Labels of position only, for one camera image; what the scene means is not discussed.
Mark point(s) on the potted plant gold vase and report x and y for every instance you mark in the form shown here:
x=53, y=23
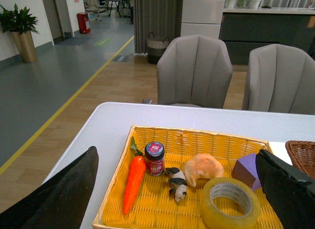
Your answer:
x=20, y=23

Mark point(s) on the toy bread croissant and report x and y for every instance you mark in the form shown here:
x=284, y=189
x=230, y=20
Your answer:
x=202, y=166

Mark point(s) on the orange toy carrot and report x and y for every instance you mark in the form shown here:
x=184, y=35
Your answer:
x=136, y=173

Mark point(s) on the yellow woven basket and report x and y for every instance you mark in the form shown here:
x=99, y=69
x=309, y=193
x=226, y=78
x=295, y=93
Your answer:
x=154, y=208

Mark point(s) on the toy panda figurine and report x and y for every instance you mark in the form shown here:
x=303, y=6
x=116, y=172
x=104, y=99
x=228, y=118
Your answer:
x=177, y=182

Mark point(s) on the brown wicker basket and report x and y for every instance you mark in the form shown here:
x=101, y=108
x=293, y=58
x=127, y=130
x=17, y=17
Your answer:
x=302, y=155

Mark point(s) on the small red-label jar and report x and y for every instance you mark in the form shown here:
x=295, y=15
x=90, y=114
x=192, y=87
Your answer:
x=154, y=154

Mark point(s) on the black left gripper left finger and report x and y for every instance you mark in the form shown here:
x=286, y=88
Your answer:
x=59, y=203

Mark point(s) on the purple foam block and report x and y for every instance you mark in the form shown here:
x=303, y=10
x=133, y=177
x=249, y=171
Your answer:
x=245, y=171

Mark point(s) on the dark grey counter cabinet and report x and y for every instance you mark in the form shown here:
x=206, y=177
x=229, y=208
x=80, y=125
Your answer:
x=242, y=32

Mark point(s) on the grey curtain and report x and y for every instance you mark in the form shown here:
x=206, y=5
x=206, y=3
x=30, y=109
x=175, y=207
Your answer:
x=162, y=17

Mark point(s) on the red box on floor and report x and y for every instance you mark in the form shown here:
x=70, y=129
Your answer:
x=83, y=23

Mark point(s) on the grey armchair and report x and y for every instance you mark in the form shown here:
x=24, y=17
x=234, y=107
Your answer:
x=194, y=70
x=280, y=79

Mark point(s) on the right grey armchair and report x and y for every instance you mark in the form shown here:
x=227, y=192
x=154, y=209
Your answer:
x=280, y=79

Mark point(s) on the white potted plant left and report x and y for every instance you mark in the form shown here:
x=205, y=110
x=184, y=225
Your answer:
x=230, y=3

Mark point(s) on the striped woven laundry basket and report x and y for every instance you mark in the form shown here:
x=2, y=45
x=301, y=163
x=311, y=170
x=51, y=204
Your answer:
x=156, y=46

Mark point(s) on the left grey armchair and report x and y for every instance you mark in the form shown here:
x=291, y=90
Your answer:
x=194, y=70

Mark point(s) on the clear packing tape roll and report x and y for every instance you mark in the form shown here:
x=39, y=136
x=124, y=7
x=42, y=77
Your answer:
x=229, y=204

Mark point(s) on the white potted plant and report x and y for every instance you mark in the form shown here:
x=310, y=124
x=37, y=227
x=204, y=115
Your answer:
x=230, y=3
x=254, y=0

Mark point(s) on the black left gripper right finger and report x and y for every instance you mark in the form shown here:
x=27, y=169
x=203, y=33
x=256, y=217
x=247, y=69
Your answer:
x=290, y=192

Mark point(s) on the white potted plant right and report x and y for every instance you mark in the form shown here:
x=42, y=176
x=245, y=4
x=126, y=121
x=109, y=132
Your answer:
x=254, y=0

